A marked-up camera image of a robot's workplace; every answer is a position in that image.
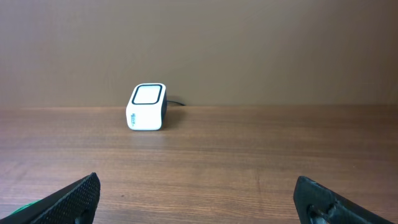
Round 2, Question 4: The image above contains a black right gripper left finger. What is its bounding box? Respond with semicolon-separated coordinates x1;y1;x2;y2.
1;172;101;224

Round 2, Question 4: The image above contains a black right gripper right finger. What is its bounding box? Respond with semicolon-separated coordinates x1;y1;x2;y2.
293;176;392;224

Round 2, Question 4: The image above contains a white barcode scanner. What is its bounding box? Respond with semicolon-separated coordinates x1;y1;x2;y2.
126;83;167;131

